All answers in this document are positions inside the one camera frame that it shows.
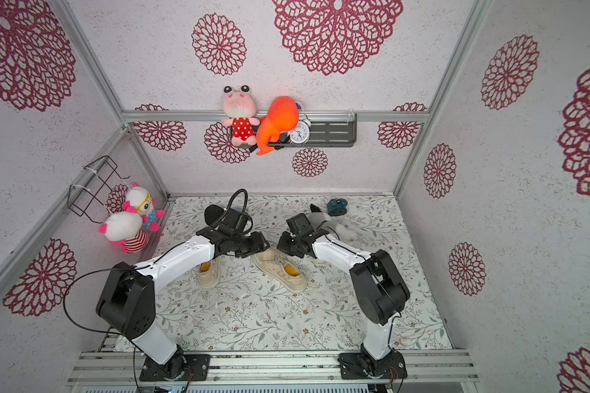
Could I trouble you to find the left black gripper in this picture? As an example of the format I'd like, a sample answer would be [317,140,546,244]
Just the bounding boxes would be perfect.
[233,231,271,260]

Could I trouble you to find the beige sneaker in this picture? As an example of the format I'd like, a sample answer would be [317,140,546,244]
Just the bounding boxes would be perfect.
[251,247,307,293]
[197,257,221,290]

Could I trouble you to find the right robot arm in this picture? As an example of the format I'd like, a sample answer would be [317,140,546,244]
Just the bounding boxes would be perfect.
[278,214,411,375]

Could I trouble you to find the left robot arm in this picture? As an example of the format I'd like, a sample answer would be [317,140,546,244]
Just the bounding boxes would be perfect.
[96,209,270,381]

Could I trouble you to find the orange insole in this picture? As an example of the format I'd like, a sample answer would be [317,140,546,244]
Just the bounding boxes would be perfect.
[283,264,300,277]

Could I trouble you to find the black-haired small doll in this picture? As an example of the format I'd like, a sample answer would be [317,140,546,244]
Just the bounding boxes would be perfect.
[204,205,227,228]

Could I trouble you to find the grey white plush dog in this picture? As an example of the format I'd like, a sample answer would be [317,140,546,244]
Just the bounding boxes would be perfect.
[307,204,357,242]

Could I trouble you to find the teal toy car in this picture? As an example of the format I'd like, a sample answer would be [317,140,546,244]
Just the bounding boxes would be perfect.
[326,198,348,217]

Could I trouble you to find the floral table mat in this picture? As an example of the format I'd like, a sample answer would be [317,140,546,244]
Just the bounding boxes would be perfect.
[112,195,453,352]

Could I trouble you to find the white plush with glasses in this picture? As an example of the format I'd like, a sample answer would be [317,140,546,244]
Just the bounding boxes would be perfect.
[122,183,166,232]

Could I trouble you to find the white pink striped plush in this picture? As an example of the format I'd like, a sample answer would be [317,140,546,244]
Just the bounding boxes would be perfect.
[98,211,149,254]

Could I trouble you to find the white alarm clock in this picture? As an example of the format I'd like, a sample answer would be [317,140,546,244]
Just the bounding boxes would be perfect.
[288,117,311,144]

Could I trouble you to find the orange plush fish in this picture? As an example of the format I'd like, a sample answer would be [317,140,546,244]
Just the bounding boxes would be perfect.
[256,96,299,156]

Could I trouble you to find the pink frog plush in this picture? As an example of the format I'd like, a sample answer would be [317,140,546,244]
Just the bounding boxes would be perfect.
[221,85,260,147]

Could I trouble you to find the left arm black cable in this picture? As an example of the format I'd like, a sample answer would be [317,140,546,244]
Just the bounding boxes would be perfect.
[62,188,250,393]

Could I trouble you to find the grey wall shelf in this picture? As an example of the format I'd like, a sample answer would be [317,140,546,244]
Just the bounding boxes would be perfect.
[270,113,357,150]

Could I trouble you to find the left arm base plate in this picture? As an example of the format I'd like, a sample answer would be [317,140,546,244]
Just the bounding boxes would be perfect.
[139,354,211,383]

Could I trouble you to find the black wire basket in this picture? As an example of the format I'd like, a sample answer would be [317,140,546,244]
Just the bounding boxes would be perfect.
[66,155,129,224]

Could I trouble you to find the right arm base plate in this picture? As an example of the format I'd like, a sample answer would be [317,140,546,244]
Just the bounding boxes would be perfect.
[339,351,408,380]

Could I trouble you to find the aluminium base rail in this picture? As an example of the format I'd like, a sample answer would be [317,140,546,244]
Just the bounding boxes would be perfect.
[67,350,479,387]

